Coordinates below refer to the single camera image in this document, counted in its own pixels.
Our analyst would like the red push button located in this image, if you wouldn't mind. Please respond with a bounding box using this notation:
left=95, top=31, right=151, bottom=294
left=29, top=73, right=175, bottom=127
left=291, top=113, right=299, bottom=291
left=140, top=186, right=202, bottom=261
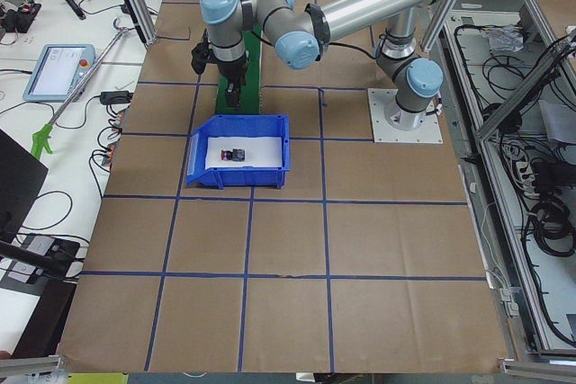
left=220, top=148, right=246, bottom=163

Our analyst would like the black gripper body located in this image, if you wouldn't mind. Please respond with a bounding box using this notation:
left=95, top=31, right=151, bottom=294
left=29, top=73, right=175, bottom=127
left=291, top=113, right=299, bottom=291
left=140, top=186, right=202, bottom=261
left=211, top=44, right=248, bottom=85

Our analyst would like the white power strip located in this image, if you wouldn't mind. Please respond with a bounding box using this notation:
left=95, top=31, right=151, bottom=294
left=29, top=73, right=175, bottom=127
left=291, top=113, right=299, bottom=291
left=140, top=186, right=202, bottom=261
left=509, top=154, right=538, bottom=200

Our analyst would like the black monitor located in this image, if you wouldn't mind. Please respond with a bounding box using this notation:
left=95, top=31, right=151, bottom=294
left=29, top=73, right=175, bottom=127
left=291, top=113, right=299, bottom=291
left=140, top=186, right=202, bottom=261
left=0, top=130, right=48, bottom=244

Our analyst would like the green conveyor belt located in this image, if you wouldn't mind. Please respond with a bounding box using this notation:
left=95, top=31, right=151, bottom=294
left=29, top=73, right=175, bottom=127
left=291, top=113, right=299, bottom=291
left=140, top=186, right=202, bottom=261
left=209, top=0, right=255, bottom=112

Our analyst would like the black power adapter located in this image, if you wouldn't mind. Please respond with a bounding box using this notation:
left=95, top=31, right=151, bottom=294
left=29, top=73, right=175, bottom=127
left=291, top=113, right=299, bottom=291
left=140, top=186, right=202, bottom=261
left=99, top=90, right=133, bottom=105

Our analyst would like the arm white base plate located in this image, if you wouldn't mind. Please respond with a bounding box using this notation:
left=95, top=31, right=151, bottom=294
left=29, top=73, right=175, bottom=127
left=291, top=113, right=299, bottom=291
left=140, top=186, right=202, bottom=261
left=367, top=88, right=443, bottom=145

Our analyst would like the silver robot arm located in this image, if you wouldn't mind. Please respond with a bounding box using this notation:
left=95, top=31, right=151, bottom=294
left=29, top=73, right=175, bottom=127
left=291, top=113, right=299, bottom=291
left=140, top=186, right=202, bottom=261
left=191, top=0, right=444, bottom=131

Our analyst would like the white foam pad left bin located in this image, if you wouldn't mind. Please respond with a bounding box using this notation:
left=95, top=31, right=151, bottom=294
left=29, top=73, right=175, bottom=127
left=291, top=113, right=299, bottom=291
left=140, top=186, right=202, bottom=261
left=205, top=137, right=283, bottom=168

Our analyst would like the teach pendant tablet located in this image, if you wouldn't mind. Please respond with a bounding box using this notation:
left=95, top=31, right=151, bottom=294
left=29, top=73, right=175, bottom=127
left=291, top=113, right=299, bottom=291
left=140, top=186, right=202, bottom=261
left=22, top=44, right=95, bottom=103

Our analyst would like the blue bin left side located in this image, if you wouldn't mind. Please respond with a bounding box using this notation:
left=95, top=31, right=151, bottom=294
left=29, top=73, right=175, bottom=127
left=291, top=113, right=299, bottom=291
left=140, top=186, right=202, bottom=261
left=186, top=114, right=291, bottom=189

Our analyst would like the green handled reacher grabber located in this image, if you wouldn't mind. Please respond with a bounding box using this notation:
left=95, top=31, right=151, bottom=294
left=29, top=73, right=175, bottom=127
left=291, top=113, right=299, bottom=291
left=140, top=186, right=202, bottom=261
left=31, top=18, right=131, bottom=156

